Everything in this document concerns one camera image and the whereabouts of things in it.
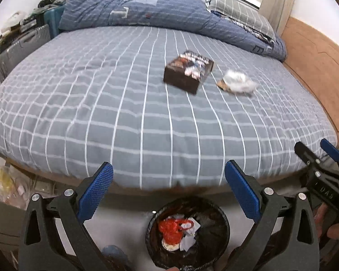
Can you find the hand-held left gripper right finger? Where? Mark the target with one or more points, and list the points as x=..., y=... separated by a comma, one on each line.
x=241, y=187

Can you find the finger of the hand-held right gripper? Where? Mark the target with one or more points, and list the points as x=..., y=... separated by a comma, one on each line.
x=305, y=153
x=330, y=149

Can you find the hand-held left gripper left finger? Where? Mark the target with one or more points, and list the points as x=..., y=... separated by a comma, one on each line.
x=97, y=187

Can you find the trash bin with black liner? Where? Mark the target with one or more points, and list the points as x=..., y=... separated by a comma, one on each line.
x=214, y=231

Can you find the white plastic bag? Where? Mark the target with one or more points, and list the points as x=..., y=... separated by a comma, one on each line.
x=188, y=242

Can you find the red plastic bag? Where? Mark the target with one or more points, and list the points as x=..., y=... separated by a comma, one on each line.
x=171, y=230

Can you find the yellow yogurt tub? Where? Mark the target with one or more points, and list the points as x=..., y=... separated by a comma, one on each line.
x=171, y=247

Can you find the person's right hand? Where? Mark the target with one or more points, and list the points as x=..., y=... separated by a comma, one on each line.
x=337, y=230

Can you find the wooden headboard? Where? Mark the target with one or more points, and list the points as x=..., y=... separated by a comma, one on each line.
x=322, y=67

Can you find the grey checked bed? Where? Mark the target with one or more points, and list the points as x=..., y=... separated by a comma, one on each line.
x=87, y=104

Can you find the yellow plastic bag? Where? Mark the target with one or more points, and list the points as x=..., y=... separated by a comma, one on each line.
x=1, y=179

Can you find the brown cookie box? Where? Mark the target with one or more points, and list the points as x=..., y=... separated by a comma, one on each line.
x=183, y=82

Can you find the beige curtain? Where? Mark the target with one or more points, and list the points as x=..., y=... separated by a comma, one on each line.
x=279, y=0

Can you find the grey ribbed suitcase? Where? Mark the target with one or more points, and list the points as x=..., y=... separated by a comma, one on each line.
x=19, y=50

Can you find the grey checked pillow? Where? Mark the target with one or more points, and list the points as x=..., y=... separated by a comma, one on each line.
x=237, y=11

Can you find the teal suitcase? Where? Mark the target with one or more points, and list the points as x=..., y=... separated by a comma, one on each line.
x=55, y=19

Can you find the blue striped quilt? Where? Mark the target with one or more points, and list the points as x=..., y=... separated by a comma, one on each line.
x=172, y=14

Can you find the white rounded object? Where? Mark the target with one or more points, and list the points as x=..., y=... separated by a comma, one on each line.
x=15, y=18

